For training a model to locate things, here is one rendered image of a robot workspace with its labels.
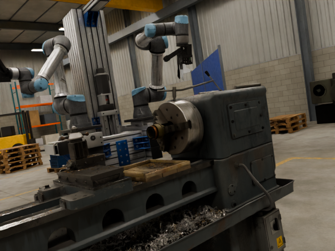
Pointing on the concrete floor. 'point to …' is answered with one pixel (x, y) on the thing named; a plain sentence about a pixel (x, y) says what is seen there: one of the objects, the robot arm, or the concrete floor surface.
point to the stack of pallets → (19, 158)
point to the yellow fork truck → (20, 139)
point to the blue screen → (218, 71)
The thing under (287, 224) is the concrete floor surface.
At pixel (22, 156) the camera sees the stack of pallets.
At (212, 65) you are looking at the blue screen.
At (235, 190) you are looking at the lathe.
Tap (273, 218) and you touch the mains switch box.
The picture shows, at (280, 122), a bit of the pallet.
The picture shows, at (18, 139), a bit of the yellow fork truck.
